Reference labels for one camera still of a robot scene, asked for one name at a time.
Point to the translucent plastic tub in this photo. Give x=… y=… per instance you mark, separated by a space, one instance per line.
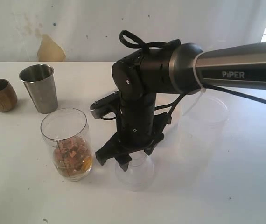
x=200 y=127

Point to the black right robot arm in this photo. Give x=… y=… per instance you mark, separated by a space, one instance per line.
x=172 y=68

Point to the white zip tie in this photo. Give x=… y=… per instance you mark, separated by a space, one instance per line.
x=201 y=89

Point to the clear measuring glass jar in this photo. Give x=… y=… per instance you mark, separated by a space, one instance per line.
x=66 y=134

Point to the brown wooden cup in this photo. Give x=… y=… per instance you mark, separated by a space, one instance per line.
x=8 y=97

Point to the stainless steel cup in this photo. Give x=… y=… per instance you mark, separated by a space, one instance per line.
x=39 y=81

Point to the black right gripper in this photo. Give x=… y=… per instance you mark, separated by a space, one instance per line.
x=137 y=129

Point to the clear dome jar lid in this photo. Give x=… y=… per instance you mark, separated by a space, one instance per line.
x=140 y=172

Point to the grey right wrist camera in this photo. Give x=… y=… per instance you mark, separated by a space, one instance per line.
x=105 y=105

